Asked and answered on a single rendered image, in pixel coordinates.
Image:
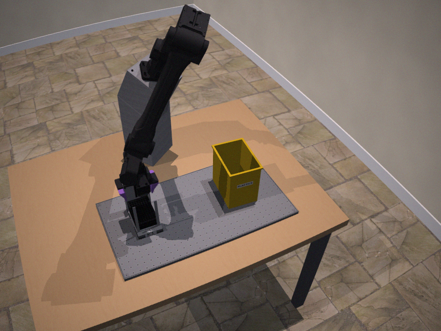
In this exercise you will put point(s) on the yellow plastics bin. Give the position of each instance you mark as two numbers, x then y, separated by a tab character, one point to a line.
236	172

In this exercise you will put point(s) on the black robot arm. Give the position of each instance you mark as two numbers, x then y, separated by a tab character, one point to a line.
169	57

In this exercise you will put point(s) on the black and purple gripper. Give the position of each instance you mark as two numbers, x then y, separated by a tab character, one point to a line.
152	179

